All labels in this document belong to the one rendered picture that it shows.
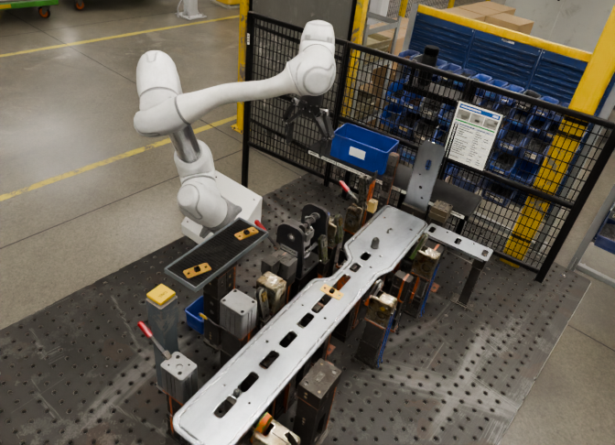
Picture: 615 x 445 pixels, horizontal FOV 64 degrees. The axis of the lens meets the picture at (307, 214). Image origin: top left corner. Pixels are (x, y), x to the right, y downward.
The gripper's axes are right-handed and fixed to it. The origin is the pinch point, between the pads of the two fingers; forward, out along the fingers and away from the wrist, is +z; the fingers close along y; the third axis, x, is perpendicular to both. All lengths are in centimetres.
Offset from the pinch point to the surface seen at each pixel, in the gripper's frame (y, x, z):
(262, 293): 11, -36, 36
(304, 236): 9.2, -8.8, 30.0
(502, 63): 15, 220, 17
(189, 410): 18, -76, 46
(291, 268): 9.4, -15.4, 40.8
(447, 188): 34, 85, 43
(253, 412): 32, -66, 46
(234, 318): 10, -48, 39
